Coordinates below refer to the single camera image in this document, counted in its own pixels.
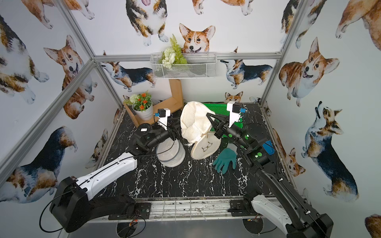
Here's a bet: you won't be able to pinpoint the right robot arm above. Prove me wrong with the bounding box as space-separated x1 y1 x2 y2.
206 113 333 238

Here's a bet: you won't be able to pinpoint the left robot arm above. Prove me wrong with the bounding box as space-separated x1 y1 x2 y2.
47 118 181 233

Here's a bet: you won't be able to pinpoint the green plastic basket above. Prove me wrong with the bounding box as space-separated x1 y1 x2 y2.
204 103 244 138

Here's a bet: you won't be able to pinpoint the wooden shelf stand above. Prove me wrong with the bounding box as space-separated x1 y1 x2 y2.
123 79 184 127

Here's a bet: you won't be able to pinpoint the teal rubber glove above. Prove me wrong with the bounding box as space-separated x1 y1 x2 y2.
212 143 237 175

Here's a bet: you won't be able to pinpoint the white plant pot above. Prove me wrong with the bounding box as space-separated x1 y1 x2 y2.
132 104 154 121

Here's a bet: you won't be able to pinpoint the artificial flower plant in pot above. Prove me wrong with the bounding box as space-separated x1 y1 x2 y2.
124 91 153 112

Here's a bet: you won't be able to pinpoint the artificial fern and white flowers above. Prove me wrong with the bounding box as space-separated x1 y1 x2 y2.
158 35 188 69

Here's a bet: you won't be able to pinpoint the white wire wall basket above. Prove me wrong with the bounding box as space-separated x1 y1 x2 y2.
150 53 217 79

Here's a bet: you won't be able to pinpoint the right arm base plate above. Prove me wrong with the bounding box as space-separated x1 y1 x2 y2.
227 198 271 217

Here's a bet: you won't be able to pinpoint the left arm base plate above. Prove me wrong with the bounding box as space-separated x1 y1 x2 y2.
108 202 152 220

